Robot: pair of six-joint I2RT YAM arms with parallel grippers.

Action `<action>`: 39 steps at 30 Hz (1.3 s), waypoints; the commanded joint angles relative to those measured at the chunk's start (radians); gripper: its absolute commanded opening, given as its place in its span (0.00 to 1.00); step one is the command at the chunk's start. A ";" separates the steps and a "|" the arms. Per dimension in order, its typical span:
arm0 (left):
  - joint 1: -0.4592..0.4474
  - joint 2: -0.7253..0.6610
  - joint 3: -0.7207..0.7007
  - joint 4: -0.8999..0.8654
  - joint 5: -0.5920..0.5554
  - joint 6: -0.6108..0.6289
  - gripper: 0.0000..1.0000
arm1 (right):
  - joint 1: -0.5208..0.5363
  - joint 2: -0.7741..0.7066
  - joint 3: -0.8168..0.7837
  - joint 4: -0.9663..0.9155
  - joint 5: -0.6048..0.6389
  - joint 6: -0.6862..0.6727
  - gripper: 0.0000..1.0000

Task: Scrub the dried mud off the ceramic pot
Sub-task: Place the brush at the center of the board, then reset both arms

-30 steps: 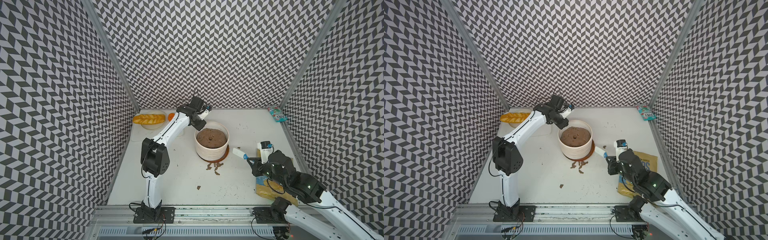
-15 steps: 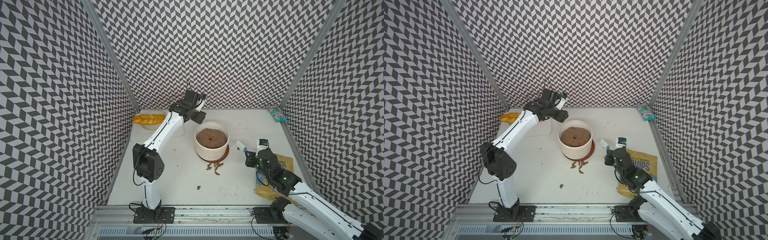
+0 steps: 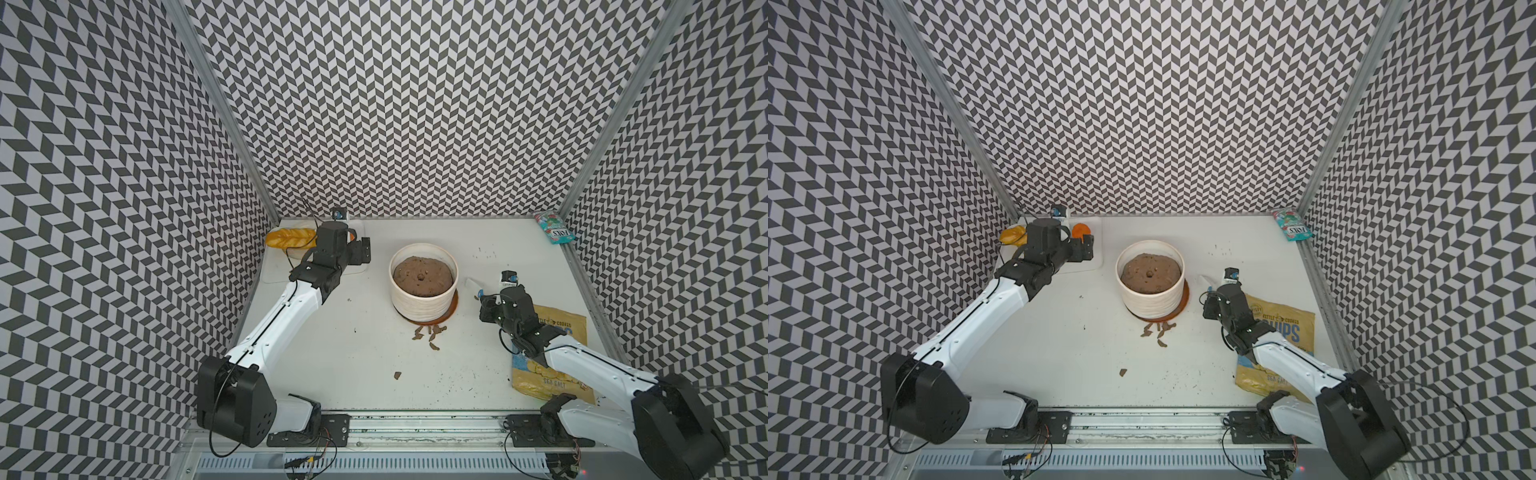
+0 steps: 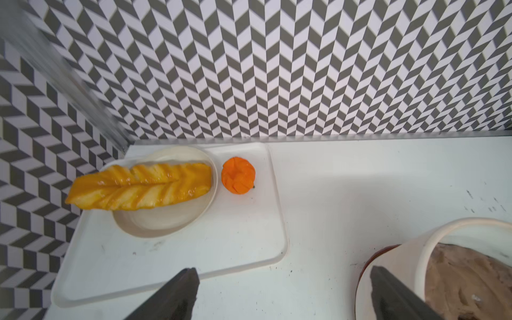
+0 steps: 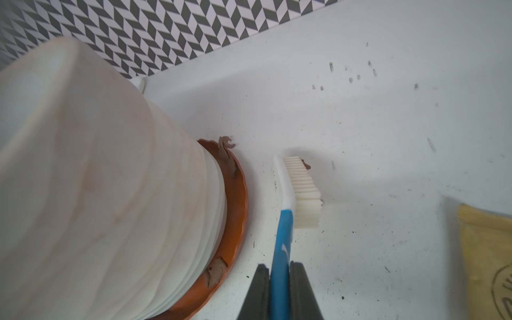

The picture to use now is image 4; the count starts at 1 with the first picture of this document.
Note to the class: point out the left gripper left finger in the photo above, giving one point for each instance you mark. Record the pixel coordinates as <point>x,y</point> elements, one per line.
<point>175,300</point>

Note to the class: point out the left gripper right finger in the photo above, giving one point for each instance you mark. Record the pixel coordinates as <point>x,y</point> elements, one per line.
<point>392,300</point>

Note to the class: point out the white ceramic pot with mud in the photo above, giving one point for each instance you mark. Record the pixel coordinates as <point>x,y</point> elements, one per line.
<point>462,269</point>

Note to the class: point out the terracotta saucer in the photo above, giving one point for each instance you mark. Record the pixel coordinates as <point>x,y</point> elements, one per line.
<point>363,303</point>

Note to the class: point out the white bowl plate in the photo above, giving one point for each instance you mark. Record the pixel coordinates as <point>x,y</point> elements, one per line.
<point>162,221</point>

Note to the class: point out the white cutting board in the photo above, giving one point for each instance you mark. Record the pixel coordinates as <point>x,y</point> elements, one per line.
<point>237,233</point>

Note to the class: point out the toy bread loaf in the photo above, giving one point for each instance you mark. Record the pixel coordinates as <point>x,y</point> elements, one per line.
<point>142,186</point>

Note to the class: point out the orange toy fruit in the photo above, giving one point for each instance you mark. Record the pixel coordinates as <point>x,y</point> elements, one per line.
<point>238,175</point>

